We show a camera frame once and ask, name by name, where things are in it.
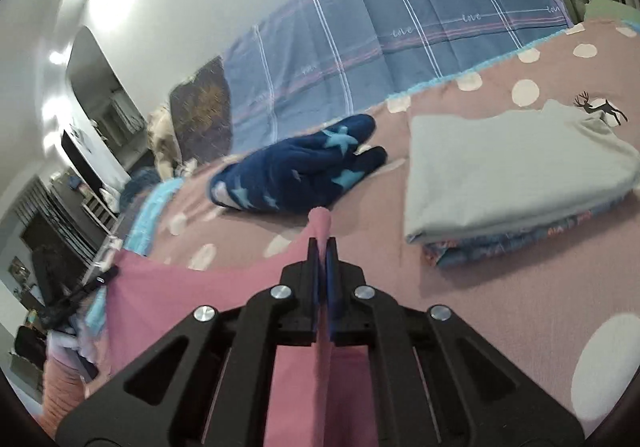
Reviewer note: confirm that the folded patterned blue garment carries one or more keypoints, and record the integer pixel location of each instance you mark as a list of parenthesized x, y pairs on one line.
[(500, 239)]

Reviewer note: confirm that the navy star-print garment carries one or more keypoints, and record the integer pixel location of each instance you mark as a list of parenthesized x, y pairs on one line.
[(290, 172)]

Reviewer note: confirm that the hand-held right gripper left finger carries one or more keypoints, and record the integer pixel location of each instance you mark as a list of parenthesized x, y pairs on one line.
[(312, 287)]

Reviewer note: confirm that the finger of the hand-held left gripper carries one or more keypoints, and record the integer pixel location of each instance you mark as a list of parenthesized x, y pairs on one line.
[(85, 289)]

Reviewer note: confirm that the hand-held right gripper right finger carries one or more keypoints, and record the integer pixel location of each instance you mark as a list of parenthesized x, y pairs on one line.
[(332, 292)]

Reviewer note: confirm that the pink ribbed cloth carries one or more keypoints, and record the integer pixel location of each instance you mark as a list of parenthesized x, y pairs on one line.
[(65, 387)]

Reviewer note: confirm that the dark pillow with gold tree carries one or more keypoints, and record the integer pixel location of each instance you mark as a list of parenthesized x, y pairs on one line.
[(200, 112)]

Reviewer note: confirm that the blue knit blanket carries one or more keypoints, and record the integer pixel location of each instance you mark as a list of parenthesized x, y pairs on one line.
[(137, 187)]

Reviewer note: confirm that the pink long-sleeve shirt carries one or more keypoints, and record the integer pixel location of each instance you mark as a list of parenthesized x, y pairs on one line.
[(190, 287)]

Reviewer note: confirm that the beige clothes pile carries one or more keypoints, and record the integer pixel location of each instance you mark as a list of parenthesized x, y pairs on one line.
[(162, 142)]

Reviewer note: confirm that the folded light grey garment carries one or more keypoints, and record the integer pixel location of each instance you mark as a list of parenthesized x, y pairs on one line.
[(500, 167)]

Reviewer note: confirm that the blue plaid sheet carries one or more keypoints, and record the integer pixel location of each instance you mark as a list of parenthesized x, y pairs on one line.
[(375, 42)]

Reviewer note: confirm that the pink polka dot bedsheet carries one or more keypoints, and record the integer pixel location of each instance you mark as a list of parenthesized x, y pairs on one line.
[(500, 327)]

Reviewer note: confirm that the white rack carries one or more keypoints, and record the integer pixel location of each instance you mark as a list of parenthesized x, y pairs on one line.
[(97, 212)]

